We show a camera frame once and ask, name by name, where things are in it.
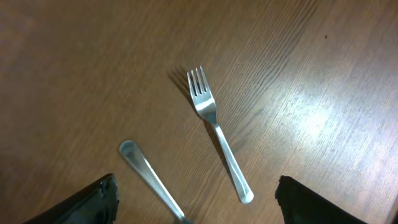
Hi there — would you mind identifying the metal fork with blue sheen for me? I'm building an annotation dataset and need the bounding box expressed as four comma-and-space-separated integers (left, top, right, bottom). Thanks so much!
119, 140, 193, 224

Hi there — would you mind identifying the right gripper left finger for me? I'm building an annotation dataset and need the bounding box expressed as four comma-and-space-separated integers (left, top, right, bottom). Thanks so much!
25, 173, 119, 224

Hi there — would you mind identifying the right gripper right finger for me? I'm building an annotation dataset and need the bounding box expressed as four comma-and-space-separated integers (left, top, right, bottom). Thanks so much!
275, 175, 364, 224

